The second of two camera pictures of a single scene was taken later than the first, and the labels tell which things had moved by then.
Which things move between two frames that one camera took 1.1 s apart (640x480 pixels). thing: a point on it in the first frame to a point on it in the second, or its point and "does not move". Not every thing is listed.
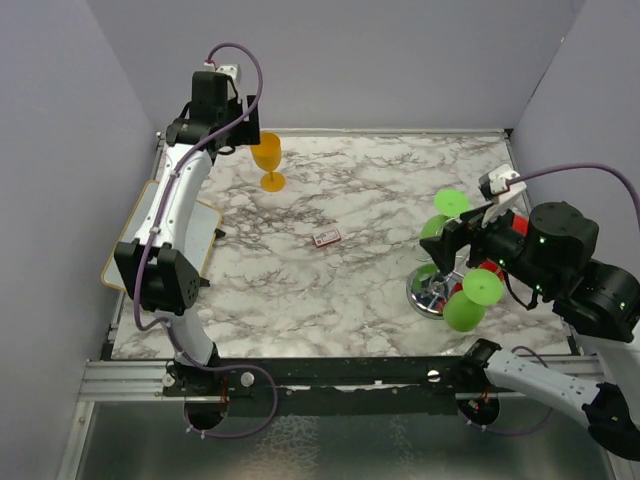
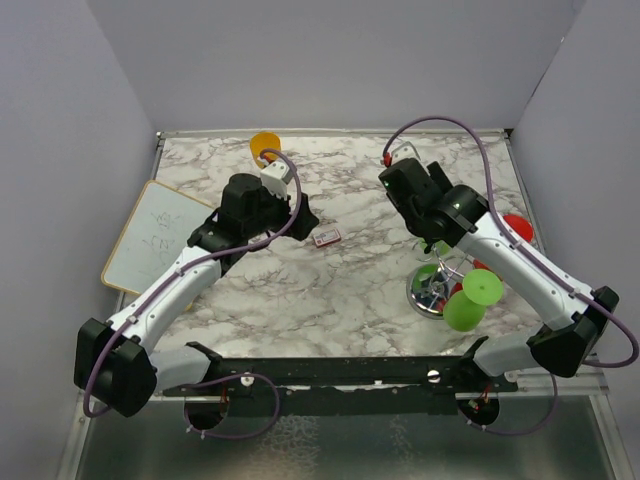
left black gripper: x=247 y=133 to x=304 y=222
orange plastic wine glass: x=267 y=155 does not move
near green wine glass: x=464 y=309 does not move
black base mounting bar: x=329 y=387 does not move
